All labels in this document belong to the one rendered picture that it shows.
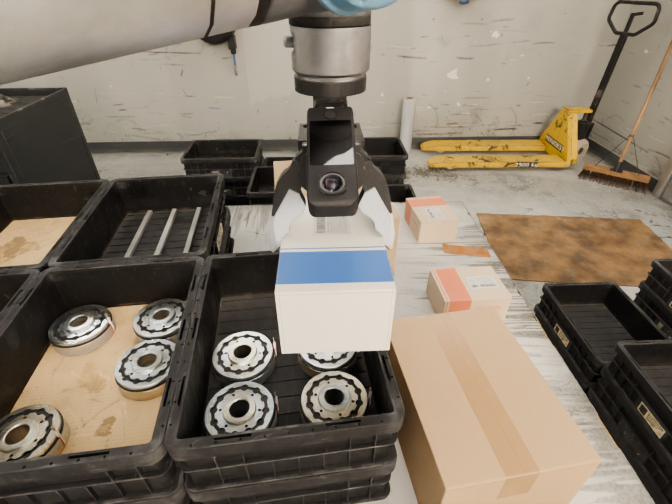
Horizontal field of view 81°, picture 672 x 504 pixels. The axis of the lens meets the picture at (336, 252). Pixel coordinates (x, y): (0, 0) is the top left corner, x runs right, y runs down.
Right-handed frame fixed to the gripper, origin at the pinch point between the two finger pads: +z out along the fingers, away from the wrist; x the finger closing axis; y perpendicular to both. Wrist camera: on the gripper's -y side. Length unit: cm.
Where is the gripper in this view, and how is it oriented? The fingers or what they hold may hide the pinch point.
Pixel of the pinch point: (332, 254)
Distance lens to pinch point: 48.4
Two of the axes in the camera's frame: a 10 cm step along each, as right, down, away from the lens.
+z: 0.0, 8.2, 5.7
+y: -0.4, -5.7, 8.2
